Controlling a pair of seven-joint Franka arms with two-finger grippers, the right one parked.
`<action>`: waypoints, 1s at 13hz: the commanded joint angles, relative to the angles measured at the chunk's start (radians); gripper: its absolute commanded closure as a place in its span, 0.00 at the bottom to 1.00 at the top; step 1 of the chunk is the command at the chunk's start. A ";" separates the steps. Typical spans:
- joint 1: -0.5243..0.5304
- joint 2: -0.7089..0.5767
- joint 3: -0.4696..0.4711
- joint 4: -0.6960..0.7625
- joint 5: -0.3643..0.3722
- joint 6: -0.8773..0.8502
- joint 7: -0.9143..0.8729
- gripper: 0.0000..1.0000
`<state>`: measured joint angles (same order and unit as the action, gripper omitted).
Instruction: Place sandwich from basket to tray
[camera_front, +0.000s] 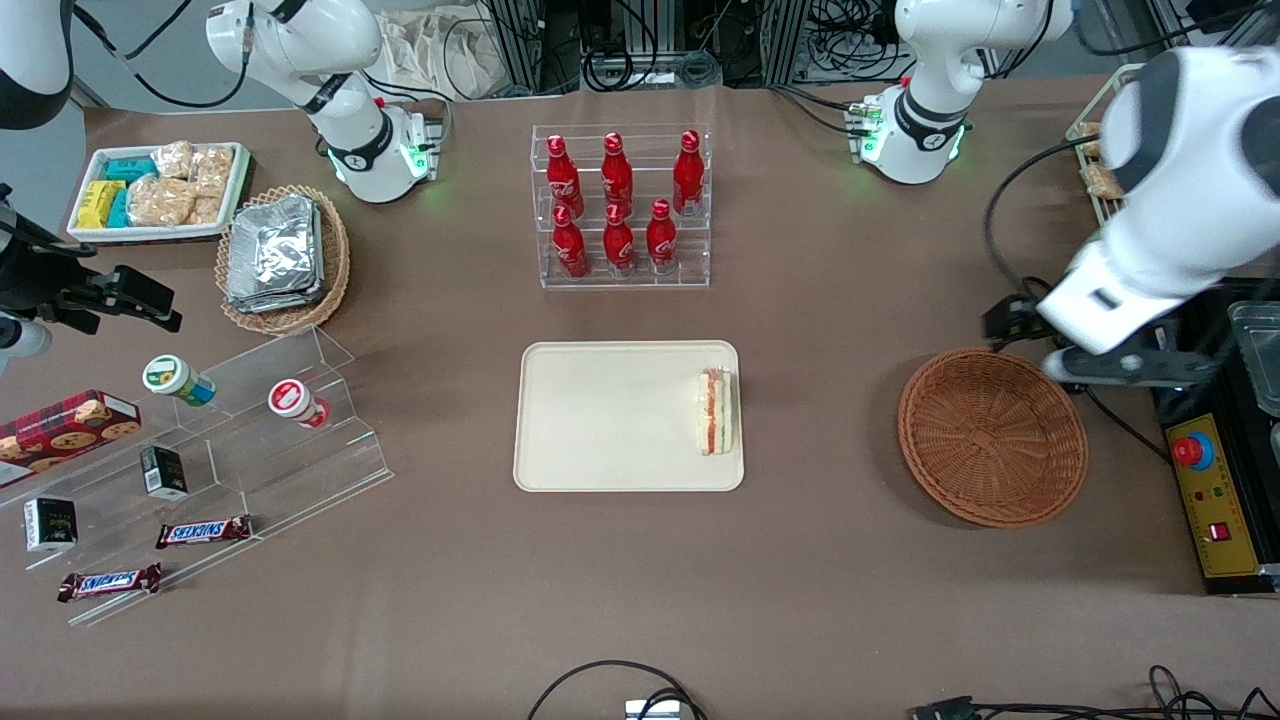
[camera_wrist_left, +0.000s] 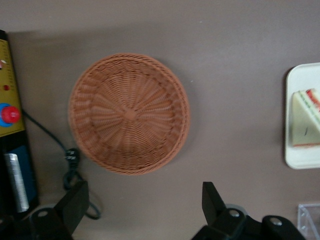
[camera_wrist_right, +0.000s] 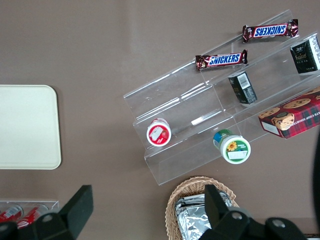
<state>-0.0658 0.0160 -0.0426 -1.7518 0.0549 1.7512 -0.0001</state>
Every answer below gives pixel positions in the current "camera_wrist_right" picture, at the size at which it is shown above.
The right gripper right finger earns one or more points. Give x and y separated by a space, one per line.
216 210

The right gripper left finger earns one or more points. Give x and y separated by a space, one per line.
78 207

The light tan wicker basket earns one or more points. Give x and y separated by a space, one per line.
172 207

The beige plastic serving tray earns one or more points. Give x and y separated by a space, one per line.
27 127

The clear acrylic bottle rack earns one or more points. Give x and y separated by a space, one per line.
53 203

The stack of silver foil packs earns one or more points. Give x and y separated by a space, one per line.
192 220

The green lid yogurt cup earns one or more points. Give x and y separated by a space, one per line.
235 150

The red lid yogurt cup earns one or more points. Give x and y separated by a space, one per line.
158 133

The clear acrylic stepped shelf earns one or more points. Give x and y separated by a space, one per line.
175 107

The red tartan cookie box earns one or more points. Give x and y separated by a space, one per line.
295 117

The small black carton box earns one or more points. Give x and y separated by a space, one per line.
305 56
242 87

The Snickers chocolate bar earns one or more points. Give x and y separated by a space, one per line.
222 60
270 31

